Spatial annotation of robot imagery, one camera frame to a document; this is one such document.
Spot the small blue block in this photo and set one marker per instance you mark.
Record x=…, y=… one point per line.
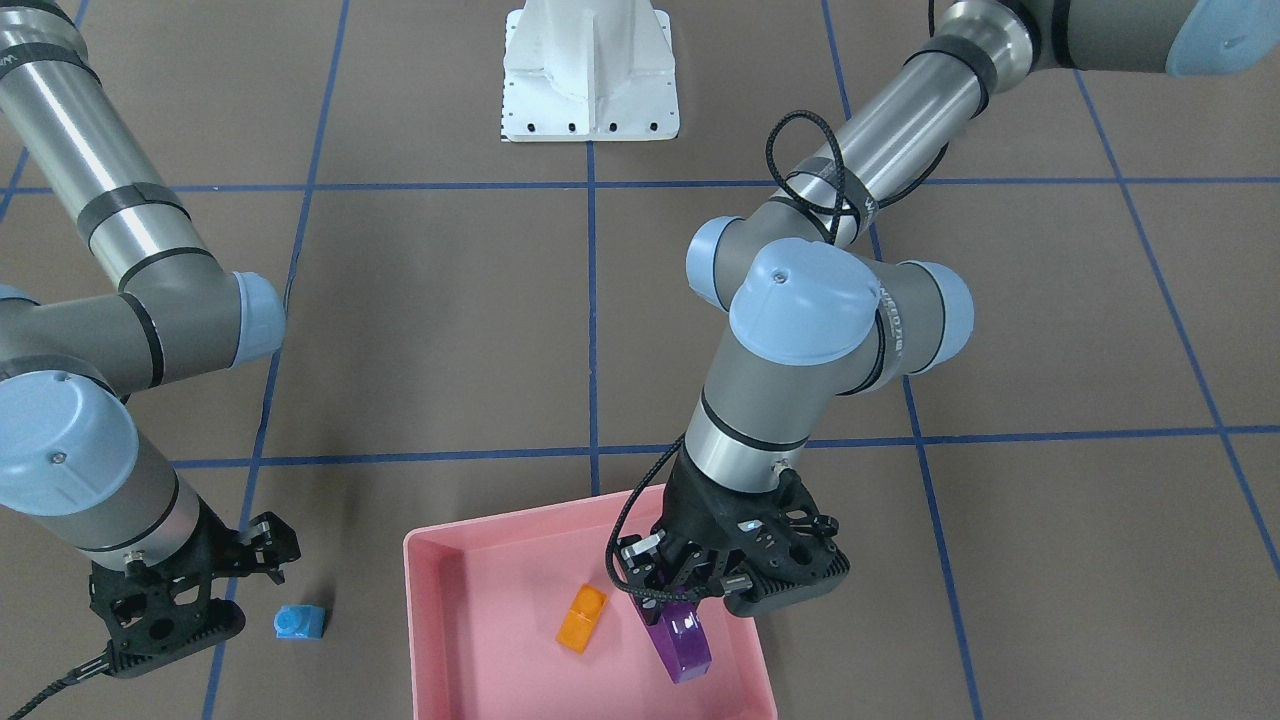
x=300, y=622

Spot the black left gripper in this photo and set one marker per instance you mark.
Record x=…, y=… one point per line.
x=697, y=507

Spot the orange block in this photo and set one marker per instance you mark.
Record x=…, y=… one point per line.
x=582, y=618

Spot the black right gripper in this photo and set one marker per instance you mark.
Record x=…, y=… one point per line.
x=213, y=537

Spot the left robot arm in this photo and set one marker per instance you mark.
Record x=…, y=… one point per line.
x=811, y=318

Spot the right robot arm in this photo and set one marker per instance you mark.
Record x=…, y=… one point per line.
x=74, y=459

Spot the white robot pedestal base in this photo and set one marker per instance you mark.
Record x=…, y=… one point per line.
x=589, y=71

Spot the purple block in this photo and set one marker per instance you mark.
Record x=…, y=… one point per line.
x=678, y=637

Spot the pink plastic box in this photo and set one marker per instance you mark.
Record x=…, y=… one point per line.
x=486, y=596

